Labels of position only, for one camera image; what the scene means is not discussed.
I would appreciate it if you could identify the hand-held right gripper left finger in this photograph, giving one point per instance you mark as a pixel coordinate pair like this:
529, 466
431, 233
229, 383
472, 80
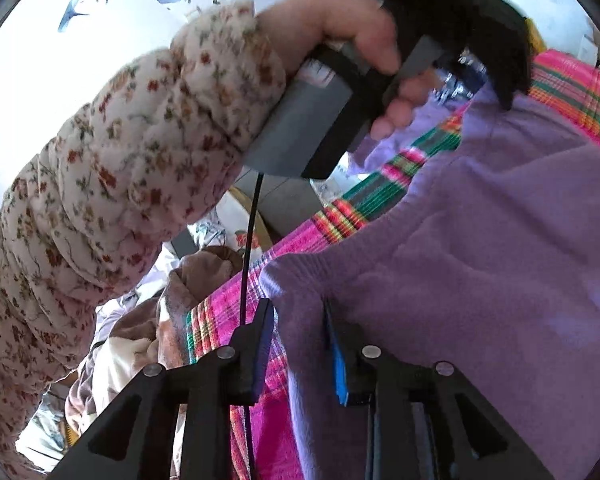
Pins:
262, 350

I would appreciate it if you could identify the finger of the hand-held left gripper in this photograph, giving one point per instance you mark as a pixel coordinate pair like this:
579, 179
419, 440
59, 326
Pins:
510, 50

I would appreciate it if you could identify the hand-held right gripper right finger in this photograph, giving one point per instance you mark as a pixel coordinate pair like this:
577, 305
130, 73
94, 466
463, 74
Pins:
339, 375

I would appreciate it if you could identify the person's left forearm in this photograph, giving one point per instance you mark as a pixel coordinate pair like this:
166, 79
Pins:
120, 160

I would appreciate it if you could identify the person's left hand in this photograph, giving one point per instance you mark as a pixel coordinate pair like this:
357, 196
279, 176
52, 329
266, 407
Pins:
340, 17

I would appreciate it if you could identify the pink green plaid blanket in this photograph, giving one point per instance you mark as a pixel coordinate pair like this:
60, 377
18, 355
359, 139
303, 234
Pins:
340, 220

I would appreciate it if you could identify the brown plush blanket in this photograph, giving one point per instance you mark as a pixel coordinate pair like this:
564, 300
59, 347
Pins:
140, 320

